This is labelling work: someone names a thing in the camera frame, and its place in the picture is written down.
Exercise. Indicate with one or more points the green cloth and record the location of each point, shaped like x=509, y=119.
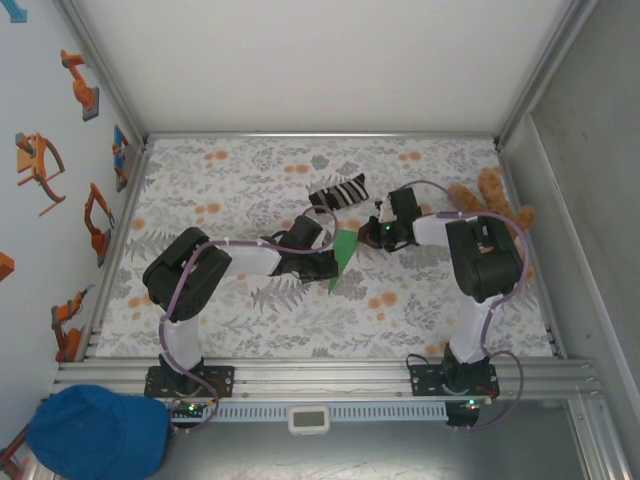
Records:
x=347, y=245

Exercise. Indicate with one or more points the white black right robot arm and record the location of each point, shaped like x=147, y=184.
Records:
x=482, y=260

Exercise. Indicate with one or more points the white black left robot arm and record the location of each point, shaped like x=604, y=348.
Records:
x=187, y=272

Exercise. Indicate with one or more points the black white striped sock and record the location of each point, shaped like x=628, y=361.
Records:
x=340, y=195

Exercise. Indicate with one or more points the floral patterned tablecloth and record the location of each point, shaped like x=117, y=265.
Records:
x=300, y=325

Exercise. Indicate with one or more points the brown plush toy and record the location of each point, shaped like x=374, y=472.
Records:
x=524, y=216

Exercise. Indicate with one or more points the white digital timer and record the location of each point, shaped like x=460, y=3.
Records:
x=308, y=420

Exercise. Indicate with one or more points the green circuit board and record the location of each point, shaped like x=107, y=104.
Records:
x=190, y=409
x=467, y=405

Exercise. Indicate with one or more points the blue orange machine sticker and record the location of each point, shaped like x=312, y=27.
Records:
x=120, y=155

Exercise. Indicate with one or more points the blue baseball cap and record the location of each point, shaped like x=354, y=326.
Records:
x=95, y=430

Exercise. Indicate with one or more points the orange claw gripper sticker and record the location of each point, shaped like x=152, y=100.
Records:
x=30, y=160

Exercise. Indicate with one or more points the orange cube sticker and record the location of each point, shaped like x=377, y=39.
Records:
x=5, y=267

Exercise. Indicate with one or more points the wide aluminium frame rail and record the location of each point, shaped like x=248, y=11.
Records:
x=325, y=375

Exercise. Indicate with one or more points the thin aluminium frame rail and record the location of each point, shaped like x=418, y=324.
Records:
x=320, y=135

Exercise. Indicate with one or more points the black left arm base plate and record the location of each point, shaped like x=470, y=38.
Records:
x=222, y=380

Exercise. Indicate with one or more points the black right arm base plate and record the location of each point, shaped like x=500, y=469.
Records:
x=425, y=382

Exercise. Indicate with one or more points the aluminium side frame rail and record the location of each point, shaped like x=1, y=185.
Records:
x=537, y=310
x=117, y=250

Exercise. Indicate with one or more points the aluminium frame post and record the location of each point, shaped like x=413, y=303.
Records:
x=102, y=65
x=545, y=65

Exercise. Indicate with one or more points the orange grey wall sticker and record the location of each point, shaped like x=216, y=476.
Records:
x=12, y=460

